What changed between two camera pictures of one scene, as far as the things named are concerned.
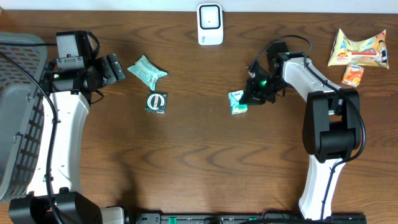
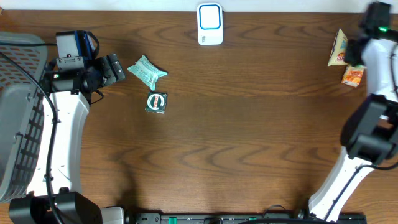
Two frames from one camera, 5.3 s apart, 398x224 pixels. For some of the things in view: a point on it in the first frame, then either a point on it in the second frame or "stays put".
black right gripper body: [263, 89] → [352, 53]
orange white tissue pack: [352, 75] stays put
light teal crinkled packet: [147, 71] stays put
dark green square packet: [156, 102] stays put
